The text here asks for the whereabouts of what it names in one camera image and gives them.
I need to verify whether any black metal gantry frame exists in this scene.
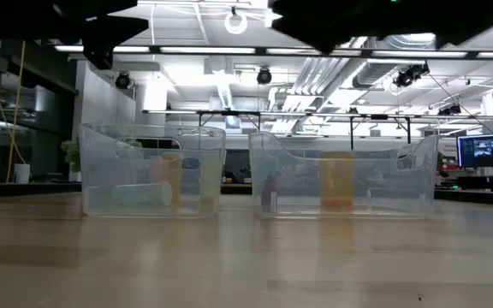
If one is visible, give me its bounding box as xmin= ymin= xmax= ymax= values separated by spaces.
xmin=142 ymin=109 xmax=493 ymax=172

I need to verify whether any small dark red pill bottle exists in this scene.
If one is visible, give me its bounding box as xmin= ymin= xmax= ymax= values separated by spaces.
xmin=260 ymin=174 xmax=279 ymax=214

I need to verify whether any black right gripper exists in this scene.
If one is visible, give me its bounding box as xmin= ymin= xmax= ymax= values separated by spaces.
xmin=270 ymin=0 xmax=438 ymax=55

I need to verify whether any small yellow pill bottle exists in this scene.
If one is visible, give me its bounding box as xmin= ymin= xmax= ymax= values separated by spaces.
xmin=199 ymin=156 xmax=223 ymax=211

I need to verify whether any small orange pill bottle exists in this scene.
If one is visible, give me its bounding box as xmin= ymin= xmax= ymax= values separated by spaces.
xmin=163 ymin=152 xmax=183 ymax=210

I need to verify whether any white cup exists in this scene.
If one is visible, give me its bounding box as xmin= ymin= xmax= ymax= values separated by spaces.
xmin=14 ymin=163 xmax=32 ymax=185

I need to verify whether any wide clear plastic bin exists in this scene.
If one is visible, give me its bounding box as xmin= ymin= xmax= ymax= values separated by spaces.
xmin=248 ymin=131 xmax=440 ymax=220

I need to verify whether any yellow cable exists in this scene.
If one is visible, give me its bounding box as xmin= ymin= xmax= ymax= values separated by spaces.
xmin=0 ymin=55 xmax=28 ymax=166
xmin=5 ymin=40 xmax=28 ymax=173

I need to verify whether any small pink pill bottle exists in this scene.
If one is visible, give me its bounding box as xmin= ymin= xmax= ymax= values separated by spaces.
xmin=148 ymin=155 xmax=165 ymax=186

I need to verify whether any black ceiling spotlight cluster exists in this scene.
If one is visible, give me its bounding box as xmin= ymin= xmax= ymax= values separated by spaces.
xmin=392 ymin=62 xmax=431 ymax=89

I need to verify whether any narrow clear plastic bin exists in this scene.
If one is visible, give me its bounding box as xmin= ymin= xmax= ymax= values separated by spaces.
xmin=78 ymin=122 xmax=227 ymax=219

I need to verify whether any small green pill bottle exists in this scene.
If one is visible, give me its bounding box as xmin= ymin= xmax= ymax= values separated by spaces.
xmin=110 ymin=182 xmax=174 ymax=207

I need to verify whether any green spiky plant ball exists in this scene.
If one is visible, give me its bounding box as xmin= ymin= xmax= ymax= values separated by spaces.
xmin=116 ymin=137 xmax=146 ymax=172

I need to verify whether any large orange pill bottle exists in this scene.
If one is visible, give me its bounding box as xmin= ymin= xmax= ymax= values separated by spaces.
xmin=318 ymin=150 xmax=355 ymax=214

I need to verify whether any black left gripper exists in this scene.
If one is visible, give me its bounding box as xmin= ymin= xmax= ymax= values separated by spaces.
xmin=53 ymin=0 xmax=149 ymax=70

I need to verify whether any computer monitor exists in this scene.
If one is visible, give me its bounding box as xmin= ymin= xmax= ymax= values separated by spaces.
xmin=456 ymin=133 xmax=493 ymax=169

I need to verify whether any potted green plant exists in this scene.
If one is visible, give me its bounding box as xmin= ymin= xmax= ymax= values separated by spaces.
xmin=60 ymin=136 xmax=83 ymax=183

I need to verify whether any white ring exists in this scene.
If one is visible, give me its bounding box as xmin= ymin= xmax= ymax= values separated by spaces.
xmin=223 ymin=10 xmax=249 ymax=36

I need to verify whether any long ceiling light strip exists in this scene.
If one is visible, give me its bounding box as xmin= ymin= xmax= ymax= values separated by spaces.
xmin=53 ymin=44 xmax=493 ymax=60

